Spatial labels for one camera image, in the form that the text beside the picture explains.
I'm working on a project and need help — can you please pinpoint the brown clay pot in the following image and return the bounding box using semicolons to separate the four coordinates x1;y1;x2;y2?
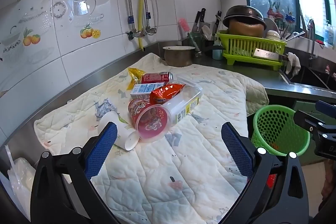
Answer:
228;18;265;38

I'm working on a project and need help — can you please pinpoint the person's right forearm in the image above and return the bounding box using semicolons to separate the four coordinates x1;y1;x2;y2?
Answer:
322;161;336;201

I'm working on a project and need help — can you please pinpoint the clear plastic container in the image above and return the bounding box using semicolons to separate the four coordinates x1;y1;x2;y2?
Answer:
160;76;203;125

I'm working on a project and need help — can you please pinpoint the blue and white milk carton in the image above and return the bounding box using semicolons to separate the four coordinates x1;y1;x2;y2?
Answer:
130;82;166;102

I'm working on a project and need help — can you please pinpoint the green dish rack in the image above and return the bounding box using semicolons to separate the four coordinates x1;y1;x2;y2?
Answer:
216;30;287;72

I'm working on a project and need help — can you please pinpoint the pink bottle brush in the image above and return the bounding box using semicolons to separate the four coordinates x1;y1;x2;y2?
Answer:
178;18;201;54

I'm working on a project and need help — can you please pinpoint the clear soap bottle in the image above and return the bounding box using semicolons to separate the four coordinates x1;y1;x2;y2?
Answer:
323;20;335;47

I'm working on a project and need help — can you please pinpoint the dark upturned wok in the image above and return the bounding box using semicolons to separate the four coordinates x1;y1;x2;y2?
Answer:
223;5;264;28

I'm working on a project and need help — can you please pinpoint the green mesh basket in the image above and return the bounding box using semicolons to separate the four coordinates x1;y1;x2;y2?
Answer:
251;105;311;157

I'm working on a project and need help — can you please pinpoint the orange snack bag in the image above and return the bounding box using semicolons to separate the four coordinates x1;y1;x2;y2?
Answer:
150;84;186;105

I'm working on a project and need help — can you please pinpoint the white rag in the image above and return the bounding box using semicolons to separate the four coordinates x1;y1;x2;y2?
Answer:
286;52;301;75

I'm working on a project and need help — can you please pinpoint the metal pipe valve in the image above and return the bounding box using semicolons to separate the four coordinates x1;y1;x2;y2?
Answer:
126;27;158;41

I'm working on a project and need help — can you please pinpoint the white paper cup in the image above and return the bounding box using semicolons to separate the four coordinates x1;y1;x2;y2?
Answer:
98;111;140;151

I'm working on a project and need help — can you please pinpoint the metal pot with black handle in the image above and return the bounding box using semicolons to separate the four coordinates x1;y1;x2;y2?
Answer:
163;46;226;67

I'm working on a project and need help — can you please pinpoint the red noodle cup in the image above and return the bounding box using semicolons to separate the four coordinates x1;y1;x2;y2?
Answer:
128;98;151;125

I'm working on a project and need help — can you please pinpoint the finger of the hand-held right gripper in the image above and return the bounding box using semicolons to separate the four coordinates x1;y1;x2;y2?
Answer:
293;110;336;135
316;100;336;117

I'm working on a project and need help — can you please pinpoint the white plastic bag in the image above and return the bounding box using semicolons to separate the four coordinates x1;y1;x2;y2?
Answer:
5;145;37;219

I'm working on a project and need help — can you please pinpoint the grey paper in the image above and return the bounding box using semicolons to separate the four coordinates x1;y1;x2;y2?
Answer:
94;98;118;118

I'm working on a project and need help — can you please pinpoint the steel sink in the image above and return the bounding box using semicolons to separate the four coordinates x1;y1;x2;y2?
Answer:
280;64;336;90

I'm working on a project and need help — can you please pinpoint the black handled knife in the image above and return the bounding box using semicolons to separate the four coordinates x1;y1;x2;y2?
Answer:
192;8;208;33
213;11;223;35

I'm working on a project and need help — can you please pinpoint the steel cleaver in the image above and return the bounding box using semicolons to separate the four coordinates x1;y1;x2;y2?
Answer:
253;48;289;62

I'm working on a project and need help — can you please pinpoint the yellow snack wrapper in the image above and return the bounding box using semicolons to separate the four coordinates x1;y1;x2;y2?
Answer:
127;67;146;90

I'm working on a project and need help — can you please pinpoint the red soda can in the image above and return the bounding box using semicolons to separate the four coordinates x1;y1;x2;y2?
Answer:
141;72;174;84

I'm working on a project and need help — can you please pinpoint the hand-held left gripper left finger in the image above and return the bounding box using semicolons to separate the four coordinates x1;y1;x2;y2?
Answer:
30;122;118;224

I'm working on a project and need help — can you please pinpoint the teal cup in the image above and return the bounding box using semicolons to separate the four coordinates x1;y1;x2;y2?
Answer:
212;39;223;60

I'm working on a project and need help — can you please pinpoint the thin metal hose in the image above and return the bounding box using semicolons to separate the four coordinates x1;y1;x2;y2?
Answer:
146;0;152;30

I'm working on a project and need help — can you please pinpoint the metal faucet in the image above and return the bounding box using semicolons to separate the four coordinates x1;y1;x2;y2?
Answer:
307;19;318;60

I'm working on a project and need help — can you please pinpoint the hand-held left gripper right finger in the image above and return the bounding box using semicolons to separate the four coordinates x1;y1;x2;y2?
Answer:
221;122;310;224

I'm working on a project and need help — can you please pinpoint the white quilted blanket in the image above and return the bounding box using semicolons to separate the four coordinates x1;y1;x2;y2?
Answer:
34;53;269;224

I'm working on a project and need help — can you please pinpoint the red printed plastic cup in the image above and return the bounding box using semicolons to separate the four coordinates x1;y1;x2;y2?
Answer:
135;105;172;141

